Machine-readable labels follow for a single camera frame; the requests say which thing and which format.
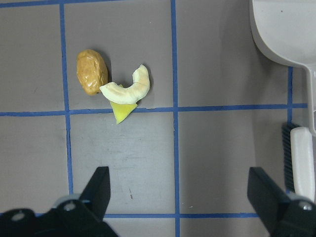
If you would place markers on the pale curved peel trash piece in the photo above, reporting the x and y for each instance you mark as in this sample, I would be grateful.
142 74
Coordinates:
130 95

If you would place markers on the brown potato-like trash piece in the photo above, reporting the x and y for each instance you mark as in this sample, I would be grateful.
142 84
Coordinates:
92 71

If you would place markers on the beige hand brush black bristles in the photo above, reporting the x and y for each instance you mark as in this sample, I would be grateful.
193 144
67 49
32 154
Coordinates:
299 171

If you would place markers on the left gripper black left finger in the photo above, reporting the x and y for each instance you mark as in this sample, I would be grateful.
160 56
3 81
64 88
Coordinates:
97 193

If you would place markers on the beige plastic dustpan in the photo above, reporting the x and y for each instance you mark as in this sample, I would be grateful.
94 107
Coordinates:
285 32

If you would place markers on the yellow wedge trash piece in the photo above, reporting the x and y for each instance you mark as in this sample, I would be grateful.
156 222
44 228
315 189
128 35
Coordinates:
122 111

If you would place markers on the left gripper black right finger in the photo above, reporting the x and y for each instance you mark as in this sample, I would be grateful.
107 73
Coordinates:
268 200

